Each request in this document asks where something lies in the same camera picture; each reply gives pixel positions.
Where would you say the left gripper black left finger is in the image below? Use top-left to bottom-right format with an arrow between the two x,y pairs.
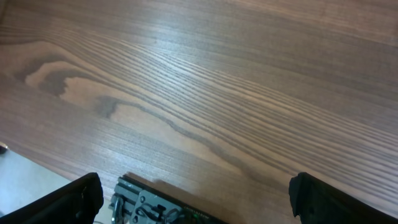
1,172 -> 104,224

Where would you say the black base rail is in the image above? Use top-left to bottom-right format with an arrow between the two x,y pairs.
109,175 -> 226,224

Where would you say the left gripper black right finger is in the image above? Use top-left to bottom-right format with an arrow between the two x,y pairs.
289,172 -> 397,224

